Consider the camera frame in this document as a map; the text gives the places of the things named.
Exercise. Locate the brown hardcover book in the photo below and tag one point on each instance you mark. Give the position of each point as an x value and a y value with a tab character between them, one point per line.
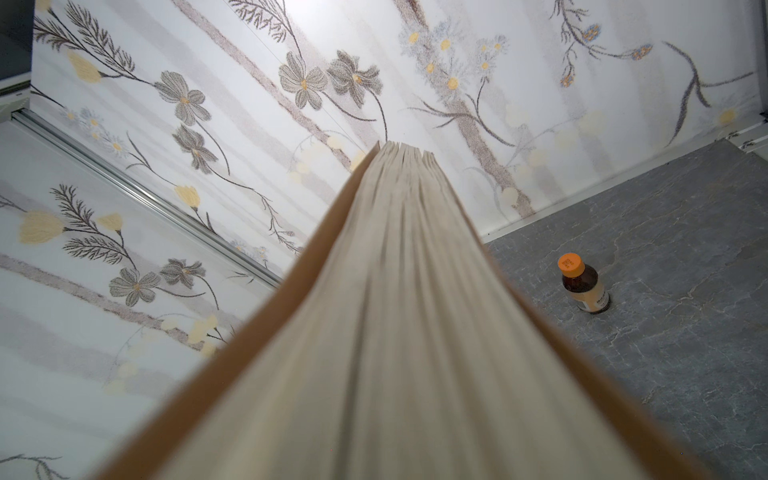
395	349

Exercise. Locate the brown bottle with orange cap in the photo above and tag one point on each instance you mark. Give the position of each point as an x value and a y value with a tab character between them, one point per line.
583	284

